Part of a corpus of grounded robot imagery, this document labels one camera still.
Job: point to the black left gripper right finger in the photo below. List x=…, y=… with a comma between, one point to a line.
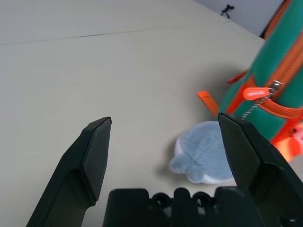
x=255, y=156

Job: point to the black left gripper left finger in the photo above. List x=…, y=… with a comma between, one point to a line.
x=78, y=165

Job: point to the orange teal backpack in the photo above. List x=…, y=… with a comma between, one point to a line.
x=272, y=52

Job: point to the grey white plush whale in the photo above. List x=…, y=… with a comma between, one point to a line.
x=203, y=151

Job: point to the black tripod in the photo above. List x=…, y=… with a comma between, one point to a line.
x=227, y=10

